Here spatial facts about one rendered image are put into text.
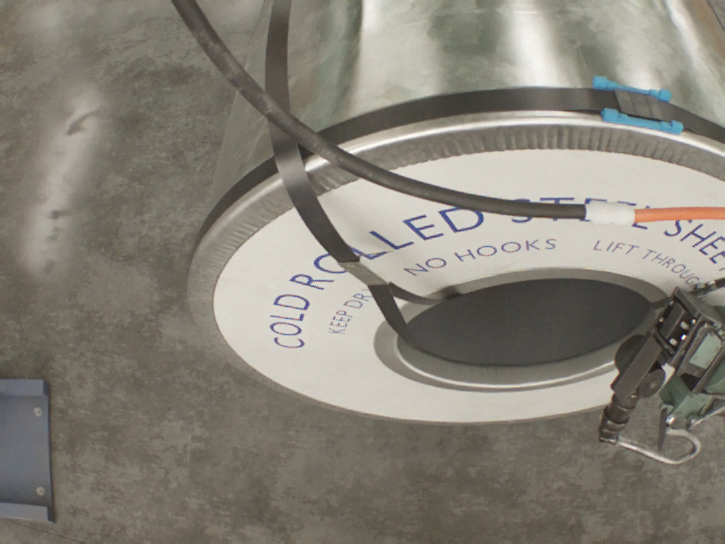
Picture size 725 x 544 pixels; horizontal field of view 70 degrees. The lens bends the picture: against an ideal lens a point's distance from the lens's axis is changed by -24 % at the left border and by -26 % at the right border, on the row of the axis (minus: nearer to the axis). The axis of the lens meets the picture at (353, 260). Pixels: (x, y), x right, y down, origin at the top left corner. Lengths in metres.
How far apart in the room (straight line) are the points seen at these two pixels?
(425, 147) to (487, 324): 0.80
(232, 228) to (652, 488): 1.62
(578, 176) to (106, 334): 1.66
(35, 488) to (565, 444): 1.70
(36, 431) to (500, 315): 1.47
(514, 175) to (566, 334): 0.75
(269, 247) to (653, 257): 0.54
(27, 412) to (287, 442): 0.91
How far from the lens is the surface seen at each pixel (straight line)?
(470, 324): 1.41
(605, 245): 0.87
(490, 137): 0.66
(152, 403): 1.96
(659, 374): 1.00
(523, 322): 1.45
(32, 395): 2.11
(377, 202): 0.76
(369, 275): 0.80
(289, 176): 0.73
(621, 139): 0.68
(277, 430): 1.87
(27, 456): 2.09
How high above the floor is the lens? 1.81
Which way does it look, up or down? 62 degrees down
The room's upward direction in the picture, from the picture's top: 2 degrees clockwise
